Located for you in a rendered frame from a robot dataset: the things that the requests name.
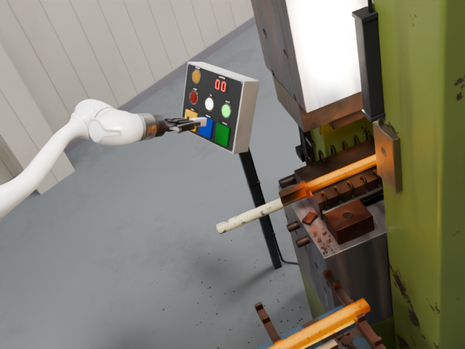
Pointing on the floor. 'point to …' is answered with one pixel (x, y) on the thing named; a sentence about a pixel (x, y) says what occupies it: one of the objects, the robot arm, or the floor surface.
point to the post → (259, 206)
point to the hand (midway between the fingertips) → (198, 122)
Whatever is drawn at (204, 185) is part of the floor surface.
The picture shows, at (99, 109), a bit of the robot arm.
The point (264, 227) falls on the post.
